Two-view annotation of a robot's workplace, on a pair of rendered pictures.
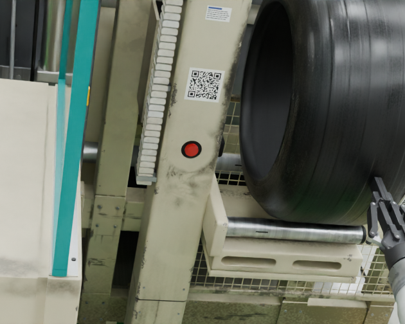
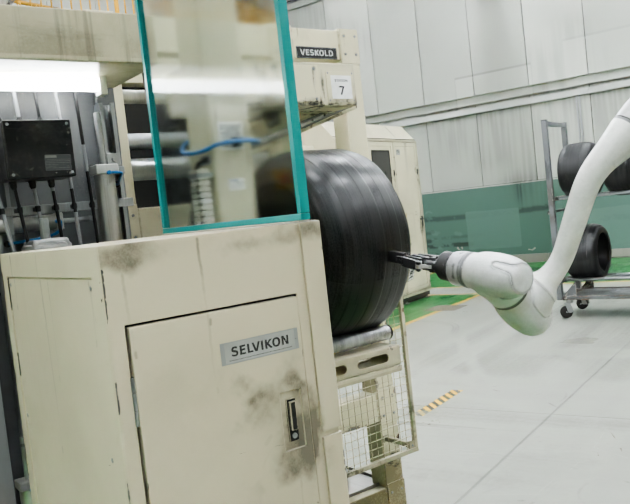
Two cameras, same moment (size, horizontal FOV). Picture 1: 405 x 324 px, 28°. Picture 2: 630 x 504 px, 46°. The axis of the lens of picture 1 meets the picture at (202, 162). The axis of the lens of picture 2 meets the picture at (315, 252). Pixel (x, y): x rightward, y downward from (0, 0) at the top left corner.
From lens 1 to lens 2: 0.99 m
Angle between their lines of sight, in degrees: 35
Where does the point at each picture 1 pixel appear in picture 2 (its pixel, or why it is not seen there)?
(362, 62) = (346, 177)
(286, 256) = (351, 359)
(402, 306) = (472, 271)
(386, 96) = (371, 193)
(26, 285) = (288, 231)
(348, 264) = (392, 353)
